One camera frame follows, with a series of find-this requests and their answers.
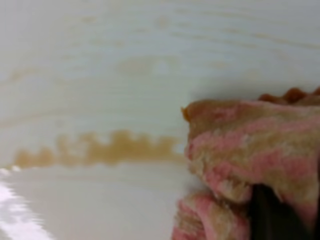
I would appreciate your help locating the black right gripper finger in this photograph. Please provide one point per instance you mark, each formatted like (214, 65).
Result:
(271, 219)

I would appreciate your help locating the pink rag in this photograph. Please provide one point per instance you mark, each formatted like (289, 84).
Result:
(235, 144)

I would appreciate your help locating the brown coffee stain puddle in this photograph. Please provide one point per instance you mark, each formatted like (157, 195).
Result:
(88, 150)

